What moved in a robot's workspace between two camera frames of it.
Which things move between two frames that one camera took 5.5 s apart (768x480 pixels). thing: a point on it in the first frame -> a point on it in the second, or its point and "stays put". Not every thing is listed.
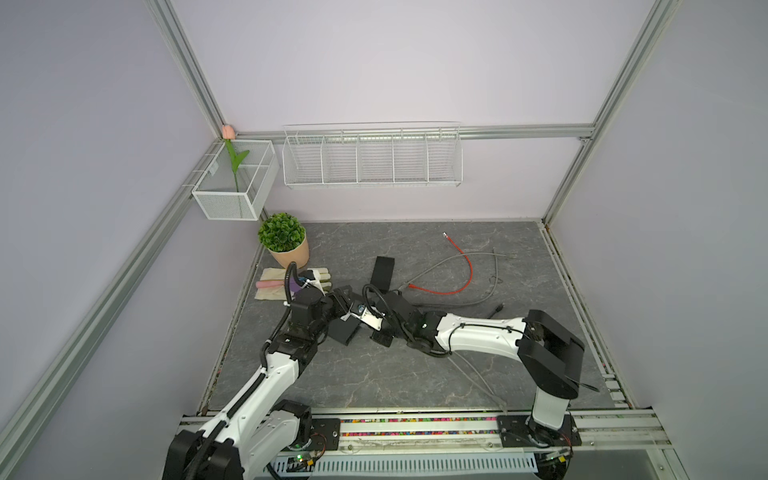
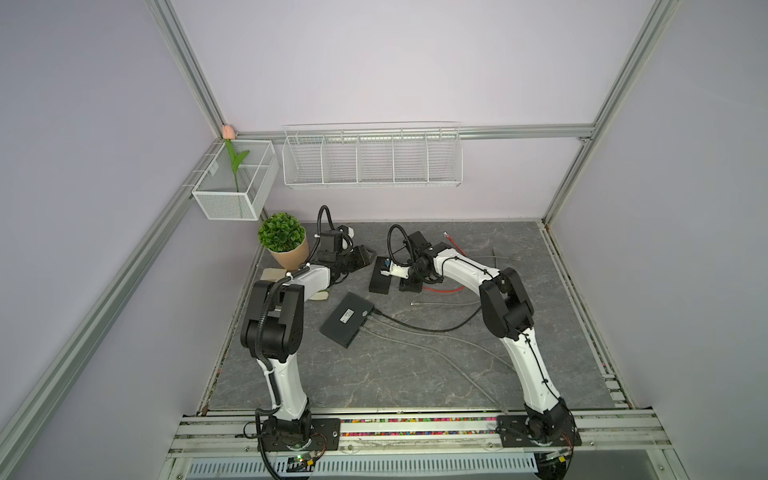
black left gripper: x=339 y=300 -> x=362 y=257
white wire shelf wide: x=373 y=153 stays put
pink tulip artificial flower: x=228 y=134 stays put
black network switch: x=343 y=331 stays put
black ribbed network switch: x=382 y=273 stays put
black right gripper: x=380 y=338 -> x=407 y=284
